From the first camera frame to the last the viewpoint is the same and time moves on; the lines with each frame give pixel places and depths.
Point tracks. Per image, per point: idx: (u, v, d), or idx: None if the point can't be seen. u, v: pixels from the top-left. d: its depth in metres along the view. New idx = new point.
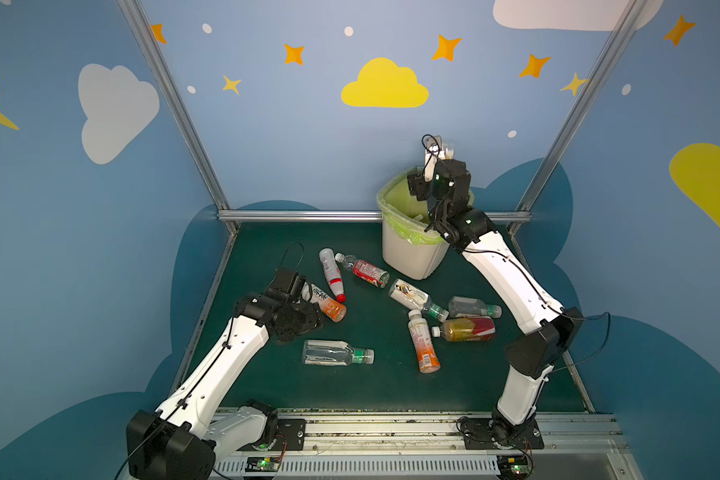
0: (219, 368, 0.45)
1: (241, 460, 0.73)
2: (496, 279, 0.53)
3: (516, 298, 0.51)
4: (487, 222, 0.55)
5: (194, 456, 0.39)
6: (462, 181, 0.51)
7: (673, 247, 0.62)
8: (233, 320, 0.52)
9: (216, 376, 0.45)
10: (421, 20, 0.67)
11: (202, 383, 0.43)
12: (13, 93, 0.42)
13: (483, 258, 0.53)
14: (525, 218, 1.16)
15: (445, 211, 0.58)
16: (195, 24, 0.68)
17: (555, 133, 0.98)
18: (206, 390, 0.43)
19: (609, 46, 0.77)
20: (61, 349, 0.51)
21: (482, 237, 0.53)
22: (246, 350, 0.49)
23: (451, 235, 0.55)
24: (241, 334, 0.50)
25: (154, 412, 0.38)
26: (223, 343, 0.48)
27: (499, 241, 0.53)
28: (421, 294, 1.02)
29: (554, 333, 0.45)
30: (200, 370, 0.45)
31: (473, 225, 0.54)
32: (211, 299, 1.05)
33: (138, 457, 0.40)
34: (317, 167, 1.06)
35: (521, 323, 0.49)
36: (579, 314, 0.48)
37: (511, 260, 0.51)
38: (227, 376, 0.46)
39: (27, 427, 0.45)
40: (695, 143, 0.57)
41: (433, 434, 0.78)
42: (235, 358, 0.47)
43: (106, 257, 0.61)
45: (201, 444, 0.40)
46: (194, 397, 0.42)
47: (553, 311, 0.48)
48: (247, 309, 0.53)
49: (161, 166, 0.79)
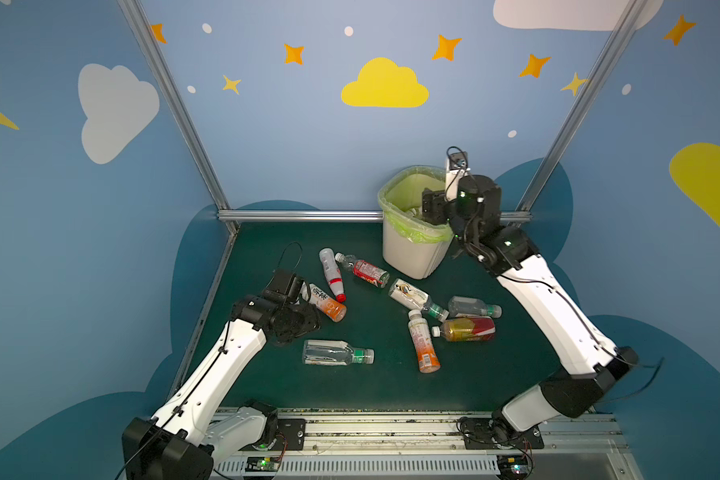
0: (216, 374, 0.45)
1: (241, 460, 0.73)
2: (537, 311, 0.47)
3: (565, 339, 0.45)
4: (527, 243, 0.48)
5: (191, 463, 0.39)
6: (492, 194, 0.46)
7: (673, 247, 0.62)
8: (230, 323, 0.51)
9: (212, 382, 0.44)
10: (421, 20, 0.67)
11: (198, 390, 0.43)
12: (12, 92, 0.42)
13: (525, 286, 0.47)
14: (525, 218, 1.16)
15: (475, 230, 0.52)
16: (195, 24, 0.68)
17: (555, 133, 0.98)
18: (202, 397, 0.42)
19: (609, 46, 0.77)
20: (61, 349, 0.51)
21: (524, 263, 0.46)
22: (243, 355, 0.49)
23: (488, 259, 0.48)
24: (238, 338, 0.49)
25: (149, 420, 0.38)
26: (220, 348, 0.48)
27: (542, 265, 0.47)
28: (421, 294, 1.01)
29: (609, 382, 0.40)
30: (196, 376, 0.45)
31: (513, 246, 0.47)
32: (211, 299, 1.05)
33: (135, 464, 0.40)
34: (317, 166, 1.05)
35: (567, 363, 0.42)
36: (635, 355, 0.42)
37: (556, 287, 0.45)
38: (224, 382, 0.45)
39: (27, 428, 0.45)
40: (695, 143, 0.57)
41: (433, 434, 0.78)
42: (231, 364, 0.46)
43: (106, 257, 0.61)
45: (198, 451, 0.40)
46: (190, 404, 0.42)
47: (606, 354, 0.42)
48: (244, 312, 0.53)
49: (161, 166, 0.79)
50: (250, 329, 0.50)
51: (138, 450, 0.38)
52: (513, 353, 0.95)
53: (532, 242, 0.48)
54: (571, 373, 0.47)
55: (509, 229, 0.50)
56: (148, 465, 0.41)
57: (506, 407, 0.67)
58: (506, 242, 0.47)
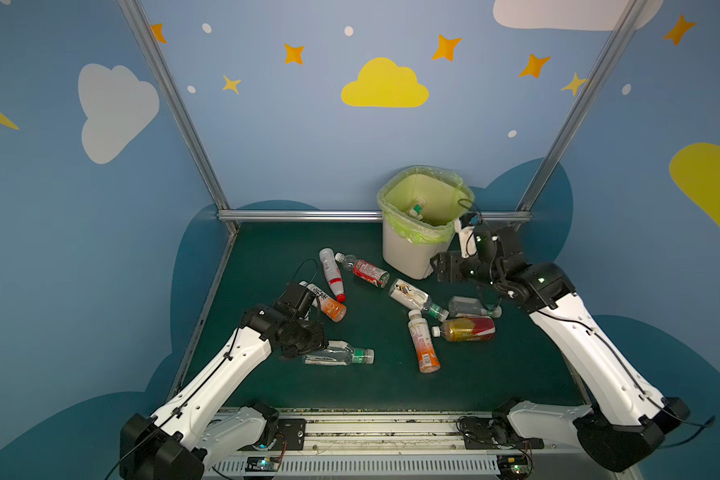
0: (218, 379, 0.45)
1: (241, 460, 0.73)
2: (577, 356, 0.45)
3: (606, 386, 0.42)
4: (561, 279, 0.46)
5: (181, 469, 0.39)
6: (505, 233, 0.49)
7: (673, 247, 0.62)
8: (237, 331, 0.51)
9: (214, 388, 0.44)
10: (421, 19, 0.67)
11: (199, 393, 0.44)
12: (13, 93, 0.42)
13: (564, 327, 0.44)
14: (525, 218, 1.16)
15: (502, 269, 0.52)
16: (195, 24, 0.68)
17: (556, 133, 0.97)
18: (202, 401, 0.43)
19: (609, 46, 0.77)
20: (61, 349, 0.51)
21: (559, 301, 0.44)
22: (247, 363, 0.49)
23: (520, 294, 0.47)
24: (244, 346, 0.50)
25: (149, 418, 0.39)
26: (225, 353, 0.49)
27: (580, 306, 0.44)
28: (421, 294, 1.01)
29: (656, 437, 0.37)
30: (199, 380, 0.45)
31: (546, 282, 0.45)
32: (211, 299, 1.05)
33: (129, 461, 0.40)
34: (317, 166, 1.05)
35: (613, 414, 0.42)
36: (686, 408, 0.39)
37: (595, 330, 0.43)
38: (224, 388, 0.46)
39: (27, 428, 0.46)
40: (696, 143, 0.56)
41: (433, 434, 0.78)
42: (235, 370, 0.47)
43: (105, 257, 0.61)
45: (189, 457, 0.40)
46: (189, 407, 0.42)
47: (653, 406, 0.39)
48: (253, 321, 0.53)
49: (161, 167, 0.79)
50: (257, 338, 0.51)
51: (133, 448, 0.39)
52: (513, 353, 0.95)
53: (567, 279, 0.46)
54: (615, 423, 0.44)
55: (540, 267, 0.47)
56: (142, 463, 0.42)
57: (512, 411, 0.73)
58: (538, 278, 0.46)
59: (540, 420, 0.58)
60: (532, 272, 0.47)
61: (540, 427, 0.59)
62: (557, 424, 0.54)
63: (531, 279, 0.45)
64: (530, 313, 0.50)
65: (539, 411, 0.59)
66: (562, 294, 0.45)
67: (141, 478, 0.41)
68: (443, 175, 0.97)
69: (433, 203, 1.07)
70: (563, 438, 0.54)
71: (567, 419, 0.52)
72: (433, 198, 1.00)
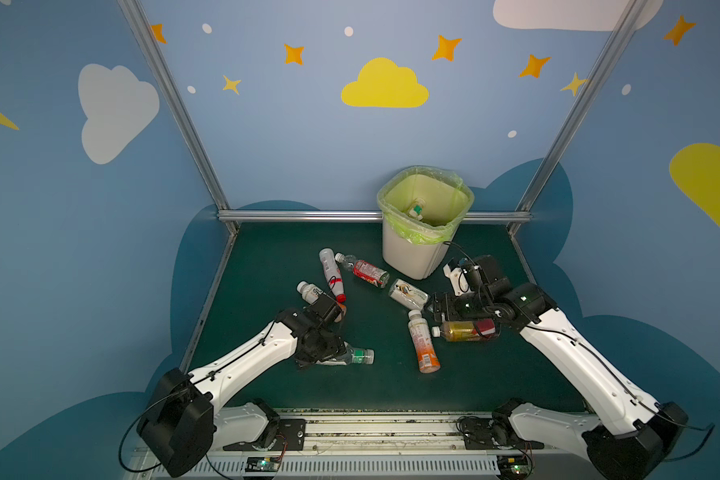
0: (250, 359, 0.49)
1: (241, 460, 0.73)
2: (568, 368, 0.47)
3: (598, 394, 0.44)
4: (543, 297, 0.51)
5: (200, 432, 0.41)
6: (485, 261, 0.56)
7: (674, 247, 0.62)
8: (271, 324, 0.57)
9: (244, 366, 0.48)
10: (421, 19, 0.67)
11: (232, 366, 0.47)
12: (13, 93, 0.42)
13: (550, 340, 0.48)
14: (525, 218, 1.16)
15: (489, 293, 0.58)
16: (195, 25, 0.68)
17: (556, 134, 0.97)
18: (233, 373, 0.46)
19: (609, 46, 0.77)
20: (61, 348, 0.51)
21: (542, 316, 0.49)
22: (276, 352, 0.53)
23: (507, 313, 0.51)
24: (277, 337, 0.54)
25: (184, 375, 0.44)
26: (259, 339, 0.53)
27: (562, 319, 0.48)
28: (421, 294, 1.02)
29: (653, 441, 0.38)
30: (235, 354, 0.49)
31: (529, 300, 0.50)
32: (211, 299, 1.05)
33: (154, 412, 0.43)
34: (317, 166, 1.05)
35: (609, 423, 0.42)
36: (680, 411, 0.40)
37: (579, 340, 0.46)
38: (252, 368, 0.49)
39: (28, 427, 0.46)
40: (695, 143, 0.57)
41: (433, 434, 0.78)
42: (265, 355, 0.51)
43: (106, 257, 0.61)
45: (207, 423, 0.42)
46: (221, 375, 0.45)
47: (647, 410, 0.40)
48: (286, 321, 0.58)
49: (161, 167, 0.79)
50: (288, 335, 0.55)
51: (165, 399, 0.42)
52: (513, 353, 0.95)
53: (548, 296, 0.51)
54: (614, 433, 0.45)
55: (522, 288, 0.52)
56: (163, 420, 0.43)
57: (514, 414, 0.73)
58: (522, 297, 0.51)
59: (542, 427, 0.58)
60: (516, 292, 0.52)
61: (544, 434, 0.59)
62: (562, 433, 0.54)
63: (515, 299, 0.50)
64: (521, 331, 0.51)
65: (543, 417, 0.59)
66: (545, 310, 0.49)
67: (157, 434, 0.42)
68: (442, 175, 0.97)
69: (432, 203, 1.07)
70: (568, 446, 0.54)
71: (575, 430, 0.51)
72: (433, 198, 1.00)
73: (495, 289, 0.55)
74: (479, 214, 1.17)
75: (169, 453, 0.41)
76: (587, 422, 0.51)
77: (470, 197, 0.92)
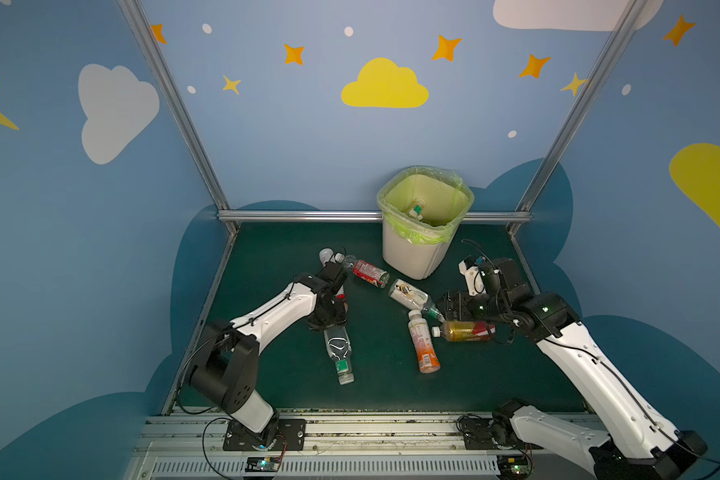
0: (280, 309, 0.54)
1: (241, 460, 0.73)
2: (584, 384, 0.46)
3: (616, 416, 0.42)
4: (565, 309, 0.48)
5: (249, 366, 0.46)
6: (507, 266, 0.53)
7: (674, 246, 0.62)
8: (295, 282, 0.63)
9: (277, 314, 0.53)
10: (422, 20, 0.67)
11: (266, 316, 0.52)
12: (12, 92, 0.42)
13: (569, 354, 0.46)
14: (525, 218, 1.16)
15: (507, 300, 0.55)
16: (195, 24, 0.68)
17: (555, 134, 0.98)
18: (268, 321, 0.51)
19: (609, 46, 0.77)
20: (61, 348, 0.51)
21: (563, 330, 0.46)
22: (299, 306, 0.58)
23: (525, 324, 0.49)
24: (298, 292, 0.60)
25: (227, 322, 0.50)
26: (285, 293, 0.59)
27: (584, 335, 0.46)
28: (421, 294, 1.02)
29: (669, 470, 0.36)
30: (266, 306, 0.54)
31: (550, 311, 0.48)
32: (211, 299, 1.05)
33: (203, 357, 0.46)
34: (317, 166, 1.05)
35: (624, 445, 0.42)
36: (702, 442, 0.38)
37: (601, 358, 0.44)
38: (284, 320, 0.55)
39: (28, 427, 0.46)
40: (695, 143, 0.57)
41: (433, 434, 0.78)
42: (293, 306, 0.56)
43: (106, 257, 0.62)
45: (255, 359, 0.46)
46: (260, 321, 0.50)
47: (666, 438, 0.39)
48: (305, 279, 0.65)
49: (161, 167, 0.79)
50: (308, 292, 0.61)
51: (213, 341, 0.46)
52: (512, 353, 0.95)
53: (572, 309, 0.48)
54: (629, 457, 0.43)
55: (543, 297, 0.50)
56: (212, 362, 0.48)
57: (515, 416, 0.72)
58: (543, 308, 0.48)
59: (544, 431, 0.58)
60: (536, 301, 0.49)
61: (545, 438, 0.59)
62: (567, 445, 0.54)
63: (534, 308, 0.48)
64: (537, 342, 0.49)
65: (546, 423, 0.59)
66: (566, 323, 0.47)
67: (208, 375, 0.46)
68: (442, 175, 0.97)
69: (433, 203, 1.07)
70: (571, 456, 0.54)
71: (582, 443, 0.50)
72: (432, 198, 0.99)
73: (514, 297, 0.53)
74: (479, 214, 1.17)
75: (222, 390, 0.45)
76: (595, 436, 0.50)
77: (470, 197, 0.92)
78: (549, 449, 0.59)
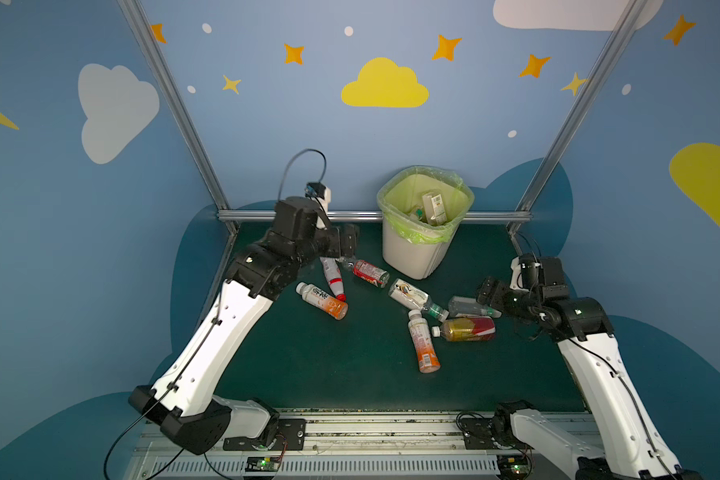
0: (209, 347, 0.40)
1: (241, 460, 0.73)
2: (592, 391, 0.45)
3: (616, 431, 0.41)
4: (601, 318, 0.46)
5: (194, 431, 0.39)
6: (552, 264, 0.51)
7: (674, 246, 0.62)
8: (223, 286, 0.43)
9: (208, 356, 0.40)
10: (421, 20, 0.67)
11: (193, 365, 0.39)
12: (14, 93, 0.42)
13: (588, 361, 0.44)
14: (525, 218, 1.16)
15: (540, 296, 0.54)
16: (195, 25, 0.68)
17: (555, 134, 0.98)
18: (196, 375, 0.39)
19: (610, 45, 0.76)
20: (61, 347, 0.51)
21: (590, 335, 0.45)
22: (238, 326, 0.42)
23: (551, 318, 0.48)
24: (233, 306, 0.41)
25: (148, 391, 0.40)
26: (212, 318, 0.41)
27: (612, 349, 0.44)
28: (421, 294, 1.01)
29: None
30: (193, 347, 0.40)
31: (582, 315, 0.46)
32: (211, 299, 1.05)
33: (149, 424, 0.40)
34: (316, 166, 1.03)
35: (613, 460, 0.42)
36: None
37: (621, 374, 0.42)
38: (220, 353, 0.41)
39: (27, 429, 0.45)
40: (695, 143, 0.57)
41: (433, 434, 0.78)
42: (226, 337, 0.41)
43: (106, 256, 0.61)
45: (198, 422, 0.39)
46: (185, 380, 0.39)
47: (661, 466, 0.37)
48: (241, 271, 0.43)
49: (161, 167, 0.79)
50: (247, 296, 0.41)
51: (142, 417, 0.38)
52: (512, 354, 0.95)
53: (608, 322, 0.46)
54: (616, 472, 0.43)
55: (581, 300, 0.48)
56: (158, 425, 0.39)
57: (515, 413, 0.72)
58: (576, 310, 0.46)
59: (539, 437, 0.59)
60: (571, 302, 0.47)
61: (540, 441, 0.58)
62: (560, 453, 0.53)
63: (566, 307, 0.47)
64: (558, 342, 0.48)
65: (546, 426, 0.58)
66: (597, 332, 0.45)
67: None
68: (442, 175, 0.97)
69: None
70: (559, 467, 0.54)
71: (573, 451, 0.50)
72: None
73: (549, 294, 0.52)
74: (479, 214, 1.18)
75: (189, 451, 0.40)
76: (590, 449, 0.49)
77: (470, 197, 0.92)
78: (540, 450, 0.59)
